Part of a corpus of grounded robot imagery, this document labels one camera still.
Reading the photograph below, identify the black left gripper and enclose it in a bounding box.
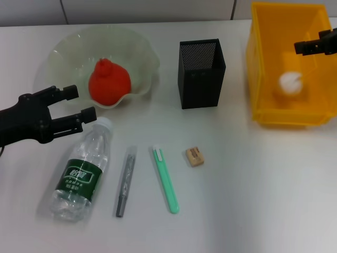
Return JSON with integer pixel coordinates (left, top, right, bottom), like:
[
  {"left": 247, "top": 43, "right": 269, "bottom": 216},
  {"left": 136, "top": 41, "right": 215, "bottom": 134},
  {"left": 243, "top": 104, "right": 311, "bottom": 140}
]
[{"left": 0, "top": 84, "right": 97, "bottom": 145}]

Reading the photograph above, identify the red-orange fruit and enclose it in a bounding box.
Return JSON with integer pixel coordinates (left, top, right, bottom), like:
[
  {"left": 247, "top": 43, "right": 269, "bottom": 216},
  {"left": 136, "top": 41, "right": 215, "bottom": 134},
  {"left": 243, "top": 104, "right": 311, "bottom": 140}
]
[{"left": 88, "top": 58, "right": 132, "bottom": 106}]

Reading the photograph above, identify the black mesh pen holder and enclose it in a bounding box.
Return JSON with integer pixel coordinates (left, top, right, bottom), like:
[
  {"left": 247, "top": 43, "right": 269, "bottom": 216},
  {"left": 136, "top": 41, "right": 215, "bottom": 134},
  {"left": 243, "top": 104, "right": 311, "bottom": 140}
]
[{"left": 177, "top": 38, "right": 226, "bottom": 110}]

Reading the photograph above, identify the translucent green wavy fruit plate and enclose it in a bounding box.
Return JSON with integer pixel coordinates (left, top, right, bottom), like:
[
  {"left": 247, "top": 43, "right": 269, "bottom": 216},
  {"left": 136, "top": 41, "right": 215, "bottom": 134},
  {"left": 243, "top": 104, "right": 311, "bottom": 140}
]
[{"left": 35, "top": 25, "right": 161, "bottom": 109}]

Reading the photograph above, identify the white paper ball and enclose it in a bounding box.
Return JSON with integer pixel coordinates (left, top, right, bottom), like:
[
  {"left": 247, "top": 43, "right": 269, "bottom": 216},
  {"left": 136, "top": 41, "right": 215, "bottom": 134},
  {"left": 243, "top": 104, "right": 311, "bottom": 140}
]
[{"left": 275, "top": 70, "right": 308, "bottom": 102}]

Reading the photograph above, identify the mint green pen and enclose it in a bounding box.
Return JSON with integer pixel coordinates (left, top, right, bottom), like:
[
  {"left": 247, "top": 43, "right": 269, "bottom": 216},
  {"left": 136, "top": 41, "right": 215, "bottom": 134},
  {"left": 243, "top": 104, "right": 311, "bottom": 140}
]
[{"left": 151, "top": 144, "right": 180, "bottom": 214}]

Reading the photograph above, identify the grey marker pen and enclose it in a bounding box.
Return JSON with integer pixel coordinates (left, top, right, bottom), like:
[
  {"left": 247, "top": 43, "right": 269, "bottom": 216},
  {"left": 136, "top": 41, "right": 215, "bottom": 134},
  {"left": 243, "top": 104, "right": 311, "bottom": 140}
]
[{"left": 115, "top": 145, "right": 137, "bottom": 218}]

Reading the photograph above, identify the yellow plastic bin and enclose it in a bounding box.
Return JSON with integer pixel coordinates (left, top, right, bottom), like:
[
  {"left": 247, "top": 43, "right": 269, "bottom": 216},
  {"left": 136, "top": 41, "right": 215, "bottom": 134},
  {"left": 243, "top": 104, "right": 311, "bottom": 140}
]
[{"left": 246, "top": 2, "right": 337, "bottom": 129}]

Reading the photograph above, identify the clear green-label water bottle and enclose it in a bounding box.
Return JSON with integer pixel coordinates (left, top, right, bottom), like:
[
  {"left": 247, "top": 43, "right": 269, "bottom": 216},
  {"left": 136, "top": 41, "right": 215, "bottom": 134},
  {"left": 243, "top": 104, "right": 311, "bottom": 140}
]
[{"left": 49, "top": 117, "right": 114, "bottom": 222}]

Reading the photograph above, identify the beige eraser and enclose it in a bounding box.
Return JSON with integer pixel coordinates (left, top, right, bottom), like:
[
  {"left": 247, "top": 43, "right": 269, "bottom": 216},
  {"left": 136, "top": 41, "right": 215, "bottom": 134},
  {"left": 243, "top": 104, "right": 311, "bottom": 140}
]
[{"left": 185, "top": 147, "right": 205, "bottom": 167}]

